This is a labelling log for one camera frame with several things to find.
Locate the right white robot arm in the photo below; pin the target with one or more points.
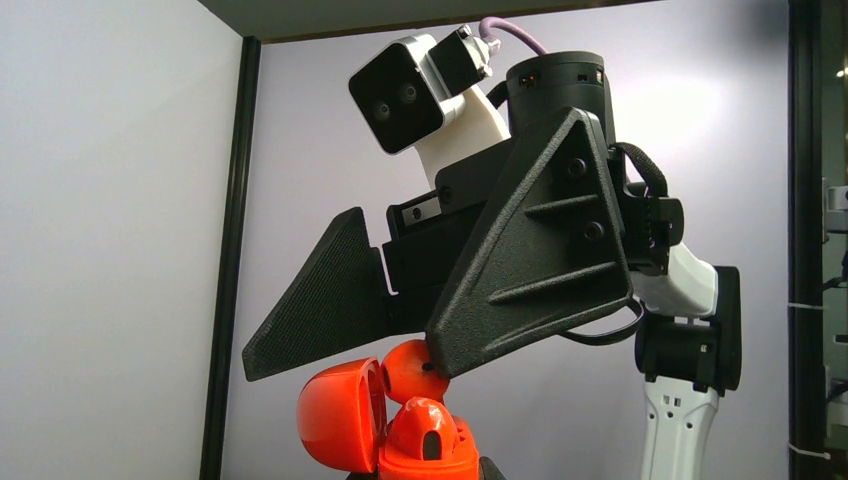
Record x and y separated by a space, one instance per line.
685 319

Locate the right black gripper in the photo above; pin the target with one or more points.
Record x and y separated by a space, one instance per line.
544 257

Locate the red round cap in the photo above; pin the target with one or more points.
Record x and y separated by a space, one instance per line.
343 416

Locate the red earbud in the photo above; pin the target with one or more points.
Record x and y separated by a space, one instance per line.
423 430
408 371

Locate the black frame post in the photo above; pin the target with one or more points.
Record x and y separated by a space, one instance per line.
805 312
221 352

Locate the left black frame post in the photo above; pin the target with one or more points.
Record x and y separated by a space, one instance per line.
221 352

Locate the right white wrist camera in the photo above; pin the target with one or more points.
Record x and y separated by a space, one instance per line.
423 93

